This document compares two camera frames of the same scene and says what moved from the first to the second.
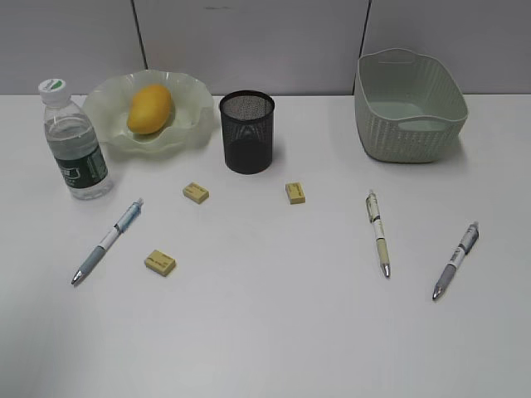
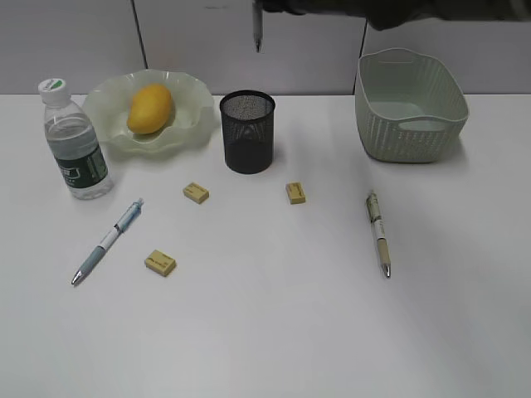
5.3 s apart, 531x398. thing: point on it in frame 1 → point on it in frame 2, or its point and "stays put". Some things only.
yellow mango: [149, 109] stays put
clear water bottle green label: [74, 138] stays put
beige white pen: [377, 225] stays put
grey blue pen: [465, 247] → [258, 44]
